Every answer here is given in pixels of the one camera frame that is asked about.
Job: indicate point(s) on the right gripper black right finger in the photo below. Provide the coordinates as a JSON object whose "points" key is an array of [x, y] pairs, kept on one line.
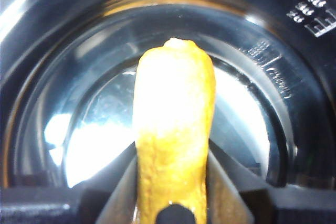
{"points": [[225, 182]]}

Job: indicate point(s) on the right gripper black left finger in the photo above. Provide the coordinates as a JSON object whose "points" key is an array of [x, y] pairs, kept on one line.
{"points": [[118, 182]]}

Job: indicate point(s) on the yellow corn cob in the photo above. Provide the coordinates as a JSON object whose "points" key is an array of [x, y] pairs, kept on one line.
{"points": [[173, 108]]}

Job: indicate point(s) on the pale green electric steamer pot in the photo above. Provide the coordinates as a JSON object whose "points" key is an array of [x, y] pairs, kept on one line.
{"points": [[288, 82]]}

